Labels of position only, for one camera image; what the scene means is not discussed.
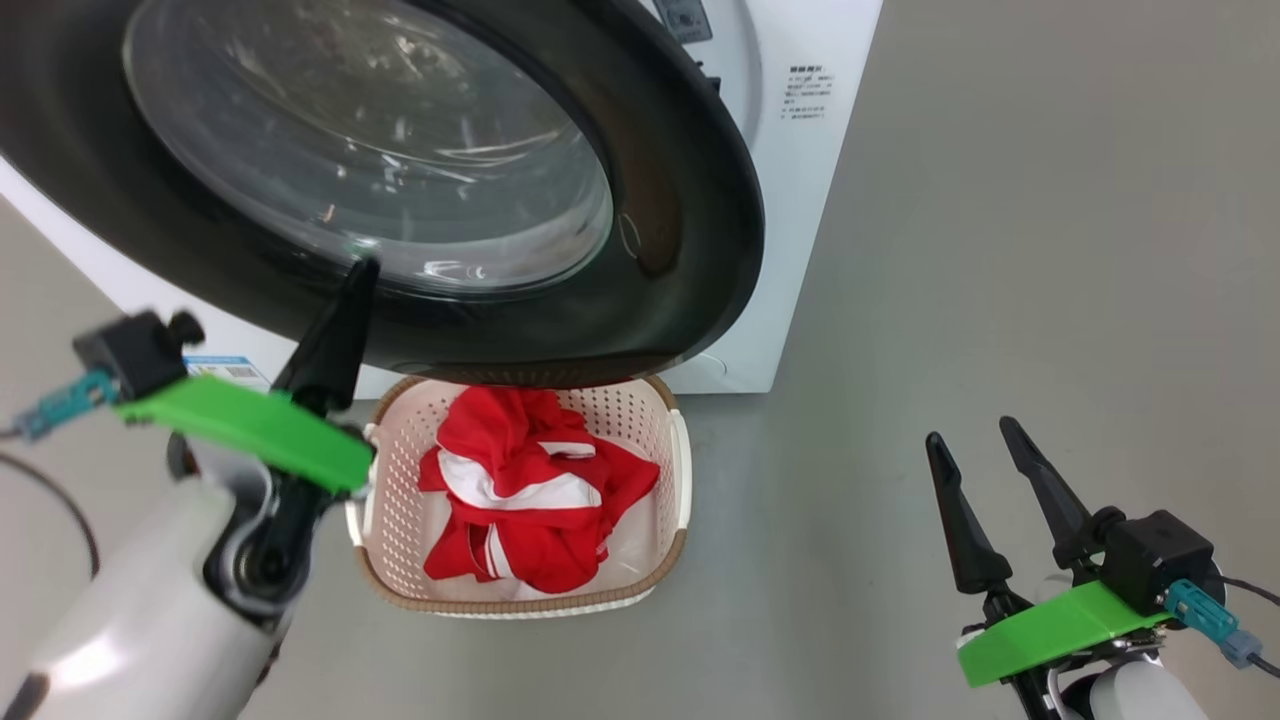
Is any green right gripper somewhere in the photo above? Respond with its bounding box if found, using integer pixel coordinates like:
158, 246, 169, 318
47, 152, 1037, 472
924, 415, 1172, 690

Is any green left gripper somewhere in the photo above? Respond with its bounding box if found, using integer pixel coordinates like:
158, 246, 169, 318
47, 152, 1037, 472
114, 257, 382, 497

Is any red and white garment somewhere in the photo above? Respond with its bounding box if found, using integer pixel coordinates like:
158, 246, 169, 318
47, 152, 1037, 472
417, 386, 662, 597

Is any dark washing machine door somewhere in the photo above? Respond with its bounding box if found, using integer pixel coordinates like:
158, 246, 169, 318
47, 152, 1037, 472
0, 0, 767, 390

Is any cream perforated laundry basket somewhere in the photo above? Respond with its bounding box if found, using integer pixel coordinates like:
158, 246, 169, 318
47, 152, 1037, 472
344, 374, 694, 620

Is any white front-load washing machine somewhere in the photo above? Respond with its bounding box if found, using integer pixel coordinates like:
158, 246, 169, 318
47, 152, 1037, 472
0, 0, 885, 397

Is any blue white energy sticker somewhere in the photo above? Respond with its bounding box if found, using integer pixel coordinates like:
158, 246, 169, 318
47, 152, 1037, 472
184, 354, 272, 392

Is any grey warning sticker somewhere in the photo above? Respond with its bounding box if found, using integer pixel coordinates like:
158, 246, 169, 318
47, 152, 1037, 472
654, 0, 714, 44

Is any teal right camera connector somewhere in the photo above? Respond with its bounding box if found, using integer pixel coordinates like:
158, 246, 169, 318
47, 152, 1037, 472
1162, 577, 1264, 670

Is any teal camera connector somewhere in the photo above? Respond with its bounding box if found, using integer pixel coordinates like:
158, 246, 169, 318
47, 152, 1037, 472
14, 369, 120, 442
1162, 577, 1264, 670

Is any teal left camera connector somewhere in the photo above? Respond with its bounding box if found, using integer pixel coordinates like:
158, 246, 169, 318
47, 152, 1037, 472
14, 369, 120, 442

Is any black left camera cable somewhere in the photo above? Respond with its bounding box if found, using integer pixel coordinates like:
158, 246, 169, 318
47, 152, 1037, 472
0, 425, 102, 582

